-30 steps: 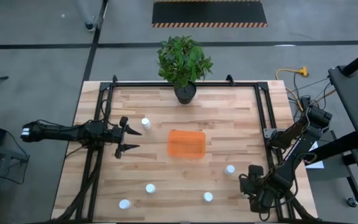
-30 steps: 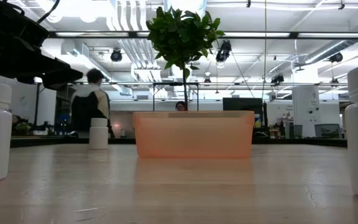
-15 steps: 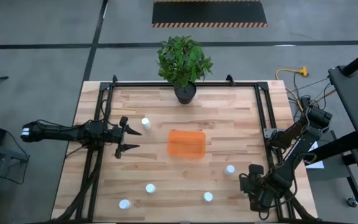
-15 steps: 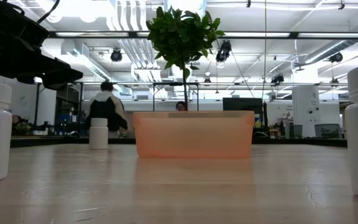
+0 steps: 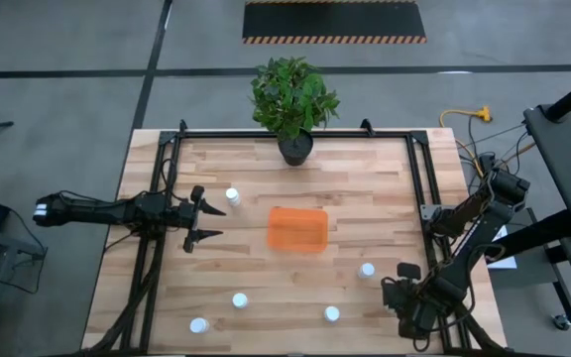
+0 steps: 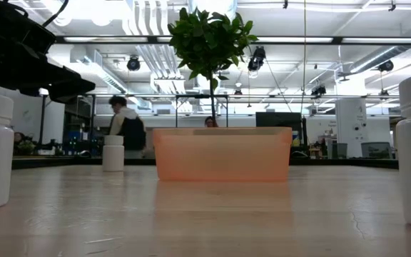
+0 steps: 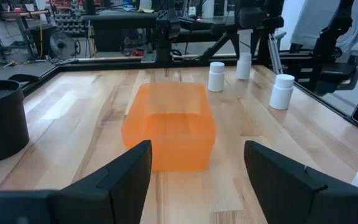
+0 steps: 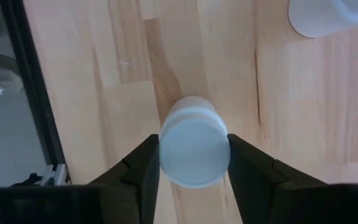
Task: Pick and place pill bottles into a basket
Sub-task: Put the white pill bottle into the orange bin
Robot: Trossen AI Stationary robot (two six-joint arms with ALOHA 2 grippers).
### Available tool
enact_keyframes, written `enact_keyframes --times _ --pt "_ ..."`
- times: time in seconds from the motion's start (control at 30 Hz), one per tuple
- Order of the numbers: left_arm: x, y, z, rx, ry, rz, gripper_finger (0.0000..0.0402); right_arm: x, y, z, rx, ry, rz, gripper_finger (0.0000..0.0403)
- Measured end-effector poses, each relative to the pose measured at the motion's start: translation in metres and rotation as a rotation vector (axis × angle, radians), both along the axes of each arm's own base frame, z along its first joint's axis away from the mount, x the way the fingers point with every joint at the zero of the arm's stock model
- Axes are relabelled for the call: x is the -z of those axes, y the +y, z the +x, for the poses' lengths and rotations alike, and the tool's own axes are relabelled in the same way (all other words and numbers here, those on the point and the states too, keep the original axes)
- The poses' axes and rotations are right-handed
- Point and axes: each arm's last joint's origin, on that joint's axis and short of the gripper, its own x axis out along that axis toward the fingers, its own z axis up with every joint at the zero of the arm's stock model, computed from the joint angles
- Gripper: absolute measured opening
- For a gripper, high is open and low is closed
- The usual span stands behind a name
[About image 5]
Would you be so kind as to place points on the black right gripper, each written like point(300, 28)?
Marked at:
point(407, 307)

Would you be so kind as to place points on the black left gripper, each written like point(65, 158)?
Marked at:
point(196, 218)

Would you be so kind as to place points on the white pill bottle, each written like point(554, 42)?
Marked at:
point(331, 313)
point(240, 300)
point(198, 325)
point(366, 270)
point(232, 196)

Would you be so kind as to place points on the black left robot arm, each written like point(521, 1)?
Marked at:
point(107, 212)

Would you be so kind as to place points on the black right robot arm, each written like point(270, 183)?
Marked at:
point(474, 233)

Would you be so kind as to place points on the orange plastic basket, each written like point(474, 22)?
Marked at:
point(298, 230)

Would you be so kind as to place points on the white paper sheet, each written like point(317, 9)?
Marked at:
point(506, 260)

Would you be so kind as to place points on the black plant pot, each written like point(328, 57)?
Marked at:
point(295, 149)

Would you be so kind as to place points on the green leafy plant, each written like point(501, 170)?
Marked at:
point(290, 94)

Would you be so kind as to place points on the black caster wheel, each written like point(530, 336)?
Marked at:
point(560, 322)

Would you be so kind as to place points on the black power strip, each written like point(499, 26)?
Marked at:
point(487, 161)

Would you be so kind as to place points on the black hazard-striped floor mat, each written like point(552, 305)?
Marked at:
point(335, 20)

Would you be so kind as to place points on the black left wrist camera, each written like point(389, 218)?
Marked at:
point(185, 215)

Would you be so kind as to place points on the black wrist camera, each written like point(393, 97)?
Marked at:
point(408, 271)
point(185, 215)

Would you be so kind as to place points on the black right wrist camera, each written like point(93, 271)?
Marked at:
point(408, 271)

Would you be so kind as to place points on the black aluminium frame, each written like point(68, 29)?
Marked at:
point(226, 134)

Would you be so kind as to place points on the silver metal bracket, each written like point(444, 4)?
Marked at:
point(429, 210)

